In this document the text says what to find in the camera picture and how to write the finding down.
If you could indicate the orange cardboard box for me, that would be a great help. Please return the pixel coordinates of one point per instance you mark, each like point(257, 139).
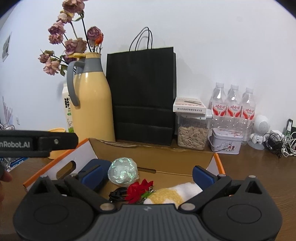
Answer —
point(165, 166)

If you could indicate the clear seed storage container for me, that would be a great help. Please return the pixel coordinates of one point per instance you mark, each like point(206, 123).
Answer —
point(193, 129)

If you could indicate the iridescent plastic ball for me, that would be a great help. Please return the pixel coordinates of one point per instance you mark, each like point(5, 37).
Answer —
point(123, 172)

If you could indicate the black paper shopping bag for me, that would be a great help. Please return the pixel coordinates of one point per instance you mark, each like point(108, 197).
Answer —
point(143, 86)

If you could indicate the water bottle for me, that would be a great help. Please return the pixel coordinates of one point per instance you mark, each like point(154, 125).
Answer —
point(248, 112)
point(218, 105)
point(234, 108)

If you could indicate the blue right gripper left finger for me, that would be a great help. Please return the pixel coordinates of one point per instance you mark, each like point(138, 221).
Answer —
point(85, 179)

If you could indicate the person's left hand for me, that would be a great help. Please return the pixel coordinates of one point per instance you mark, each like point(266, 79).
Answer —
point(5, 177)

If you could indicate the white milk carton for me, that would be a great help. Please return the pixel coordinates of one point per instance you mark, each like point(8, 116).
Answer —
point(67, 108)

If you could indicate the red artificial rose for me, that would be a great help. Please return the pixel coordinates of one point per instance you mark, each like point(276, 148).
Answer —
point(136, 191)

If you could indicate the small white booklet box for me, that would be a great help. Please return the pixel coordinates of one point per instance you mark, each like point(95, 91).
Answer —
point(189, 105)

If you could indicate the yellow white plush toy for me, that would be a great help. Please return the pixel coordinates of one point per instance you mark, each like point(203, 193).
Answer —
point(174, 195)

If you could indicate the left water bottle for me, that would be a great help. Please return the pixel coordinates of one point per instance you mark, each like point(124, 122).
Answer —
point(218, 105)

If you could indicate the white printed tin box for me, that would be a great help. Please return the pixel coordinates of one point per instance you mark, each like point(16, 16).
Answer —
point(223, 141)

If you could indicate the middle water bottle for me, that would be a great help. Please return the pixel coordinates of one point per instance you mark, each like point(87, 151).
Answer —
point(234, 108)

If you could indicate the white wall poster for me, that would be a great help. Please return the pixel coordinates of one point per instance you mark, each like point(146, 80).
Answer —
point(6, 47)

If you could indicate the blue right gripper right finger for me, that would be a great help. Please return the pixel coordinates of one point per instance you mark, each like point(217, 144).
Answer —
point(208, 181)

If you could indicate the right water bottle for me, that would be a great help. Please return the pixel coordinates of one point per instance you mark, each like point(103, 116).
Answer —
point(248, 112)

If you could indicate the white astronaut figurine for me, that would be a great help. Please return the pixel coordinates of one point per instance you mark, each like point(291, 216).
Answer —
point(260, 128)

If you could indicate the yellow thermos jug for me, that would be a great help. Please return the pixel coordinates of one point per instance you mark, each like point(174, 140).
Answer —
point(90, 94)

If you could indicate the dried pink rose bouquet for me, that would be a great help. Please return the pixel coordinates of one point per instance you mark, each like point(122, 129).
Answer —
point(69, 31)

